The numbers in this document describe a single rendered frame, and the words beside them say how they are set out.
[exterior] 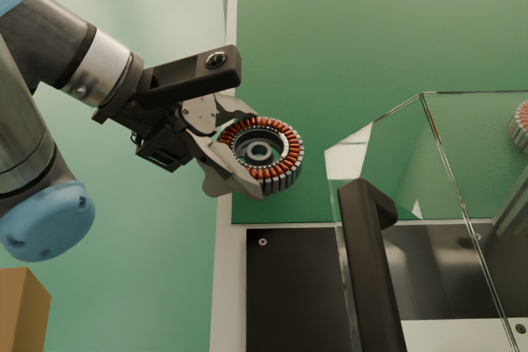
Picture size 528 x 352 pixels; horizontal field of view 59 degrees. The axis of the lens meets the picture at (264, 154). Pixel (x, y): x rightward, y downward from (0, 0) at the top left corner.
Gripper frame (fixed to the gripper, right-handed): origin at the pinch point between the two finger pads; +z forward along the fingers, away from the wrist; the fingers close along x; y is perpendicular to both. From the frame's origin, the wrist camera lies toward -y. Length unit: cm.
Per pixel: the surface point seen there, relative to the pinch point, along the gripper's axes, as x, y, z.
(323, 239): 9.8, -1.4, 8.3
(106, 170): -65, 96, 17
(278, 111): -14.9, 2.9, 6.5
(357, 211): 25.5, -20.4, -13.7
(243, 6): -45.6, 6.6, 2.4
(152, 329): -9, 80, 35
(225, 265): 11.9, 8.5, 1.3
